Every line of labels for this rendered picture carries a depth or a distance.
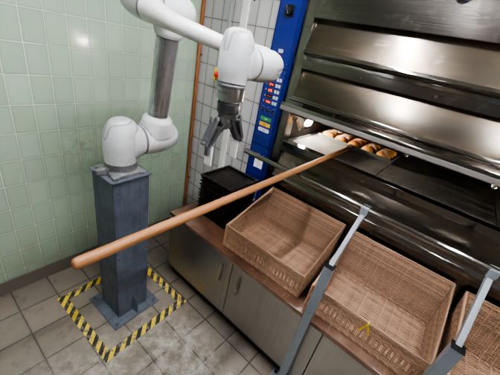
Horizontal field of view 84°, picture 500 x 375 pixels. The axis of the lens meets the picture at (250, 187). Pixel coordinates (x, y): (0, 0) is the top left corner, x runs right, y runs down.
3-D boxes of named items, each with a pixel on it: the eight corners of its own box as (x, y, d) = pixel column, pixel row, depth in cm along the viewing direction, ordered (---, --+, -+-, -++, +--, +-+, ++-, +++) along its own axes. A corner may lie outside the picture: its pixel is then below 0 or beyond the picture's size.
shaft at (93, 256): (75, 274, 64) (74, 264, 62) (69, 266, 65) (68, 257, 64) (348, 151, 189) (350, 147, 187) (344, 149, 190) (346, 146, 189)
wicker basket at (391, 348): (336, 261, 178) (352, 228, 166) (431, 318, 151) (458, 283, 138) (300, 305, 142) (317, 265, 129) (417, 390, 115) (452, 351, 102)
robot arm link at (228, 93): (211, 79, 87) (209, 98, 89) (234, 85, 82) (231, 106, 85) (230, 79, 94) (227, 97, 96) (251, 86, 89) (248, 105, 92)
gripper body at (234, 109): (228, 97, 95) (225, 123, 100) (211, 98, 89) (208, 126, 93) (245, 103, 92) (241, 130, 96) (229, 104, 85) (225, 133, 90)
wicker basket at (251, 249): (265, 217, 208) (273, 185, 195) (332, 257, 181) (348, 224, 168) (220, 244, 172) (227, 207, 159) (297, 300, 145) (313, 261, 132)
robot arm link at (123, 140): (97, 157, 139) (93, 114, 129) (130, 151, 152) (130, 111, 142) (113, 170, 131) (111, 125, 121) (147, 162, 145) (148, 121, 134)
